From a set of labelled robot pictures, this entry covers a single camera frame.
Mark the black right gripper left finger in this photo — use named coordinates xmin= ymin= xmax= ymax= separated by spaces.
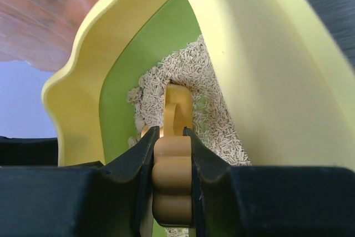
xmin=1 ymin=127 xmax=160 ymax=236

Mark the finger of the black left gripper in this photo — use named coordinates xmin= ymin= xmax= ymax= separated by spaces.
xmin=65 ymin=161 xmax=103 ymax=168
xmin=1 ymin=136 xmax=58 ymax=167

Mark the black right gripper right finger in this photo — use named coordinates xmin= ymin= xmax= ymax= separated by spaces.
xmin=183 ymin=128 xmax=354 ymax=236

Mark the orange litter scoop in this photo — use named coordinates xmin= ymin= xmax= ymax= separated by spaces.
xmin=151 ymin=83 xmax=193 ymax=228

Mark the yellow green litter box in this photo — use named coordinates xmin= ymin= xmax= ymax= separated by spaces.
xmin=42 ymin=0 xmax=354 ymax=172

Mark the beige cat litter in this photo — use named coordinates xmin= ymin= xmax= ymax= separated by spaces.
xmin=126 ymin=34 xmax=253 ymax=237

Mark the bin with pink bag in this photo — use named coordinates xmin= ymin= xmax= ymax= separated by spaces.
xmin=1 ymin=0 xmax=98 ymax=72

